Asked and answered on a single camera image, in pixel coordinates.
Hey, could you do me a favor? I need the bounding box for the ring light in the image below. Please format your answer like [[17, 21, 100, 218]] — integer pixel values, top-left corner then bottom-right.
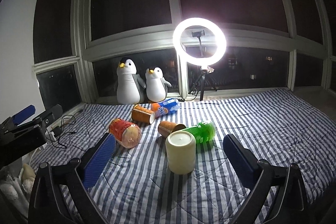
[[172, 17, 227, 67]]

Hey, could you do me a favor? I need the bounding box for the blue and orange cup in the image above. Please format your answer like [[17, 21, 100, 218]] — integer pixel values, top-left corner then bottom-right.
[[151, 98, 180, 118]]

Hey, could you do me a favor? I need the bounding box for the brown paper cup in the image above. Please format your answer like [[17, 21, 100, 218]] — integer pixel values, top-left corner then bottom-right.
[[158, 121, 187, 138]]

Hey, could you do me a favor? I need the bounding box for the red cup with clear lid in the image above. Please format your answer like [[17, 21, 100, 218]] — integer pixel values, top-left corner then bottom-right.
[[109, 118, 142, 149]]

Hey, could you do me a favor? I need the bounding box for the beige plush toy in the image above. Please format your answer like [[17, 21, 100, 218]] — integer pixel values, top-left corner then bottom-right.
[[20, 163, 36, 188]]

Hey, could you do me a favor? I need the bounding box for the orange paper cup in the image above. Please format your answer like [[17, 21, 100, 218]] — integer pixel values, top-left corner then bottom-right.
[[131, 105, 156, 125]]

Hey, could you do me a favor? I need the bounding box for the black cable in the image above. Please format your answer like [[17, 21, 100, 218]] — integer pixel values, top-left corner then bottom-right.
[[51, 115, 77, 149]]

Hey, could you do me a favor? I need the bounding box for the cream white cup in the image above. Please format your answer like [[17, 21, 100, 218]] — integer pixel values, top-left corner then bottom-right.
[[165, 131, 197, 174]]

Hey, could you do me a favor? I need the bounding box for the black phone holder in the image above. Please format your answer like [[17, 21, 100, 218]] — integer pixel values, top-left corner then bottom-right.
[[192, 31, 206, 67]]

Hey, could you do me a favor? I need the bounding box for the small penguin plush toy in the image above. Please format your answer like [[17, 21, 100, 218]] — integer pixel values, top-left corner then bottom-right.
[[145, 67, 172, 103]]

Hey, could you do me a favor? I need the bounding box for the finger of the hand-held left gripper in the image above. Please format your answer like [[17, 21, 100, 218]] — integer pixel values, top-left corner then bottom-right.
[[0, 105, 36, 136], [16, 104, 63, 132]]

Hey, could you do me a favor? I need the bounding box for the black tripod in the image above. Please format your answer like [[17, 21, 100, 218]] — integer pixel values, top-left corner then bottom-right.
[[193, 66, 218, 102]]

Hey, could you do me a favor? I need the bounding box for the blue striped blanket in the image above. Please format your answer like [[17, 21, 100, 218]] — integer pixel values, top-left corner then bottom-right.
[[29, 88, 336, 224]]

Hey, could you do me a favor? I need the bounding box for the white plastic bag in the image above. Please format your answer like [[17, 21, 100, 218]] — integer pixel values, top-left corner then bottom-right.
[[0, 165, 29, 219]]

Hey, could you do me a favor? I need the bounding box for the green cup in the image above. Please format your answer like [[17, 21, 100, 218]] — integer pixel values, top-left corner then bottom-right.
[[181, 122, 216, 143]]

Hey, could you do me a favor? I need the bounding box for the white power strip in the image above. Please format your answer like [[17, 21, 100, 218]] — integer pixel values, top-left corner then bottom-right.
[[45, 126, 62, 142]]

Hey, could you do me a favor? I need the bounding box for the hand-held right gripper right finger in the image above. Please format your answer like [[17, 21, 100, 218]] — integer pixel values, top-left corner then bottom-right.
[[223, 134, 311, 224]]

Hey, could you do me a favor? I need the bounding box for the large penguin plush toy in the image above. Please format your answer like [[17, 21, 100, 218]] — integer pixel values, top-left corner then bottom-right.
[[116, 56, 147, 104]]

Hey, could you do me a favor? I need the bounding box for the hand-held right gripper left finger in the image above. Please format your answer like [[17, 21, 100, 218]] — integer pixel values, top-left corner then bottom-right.
[[28, 132, 117, 224]]

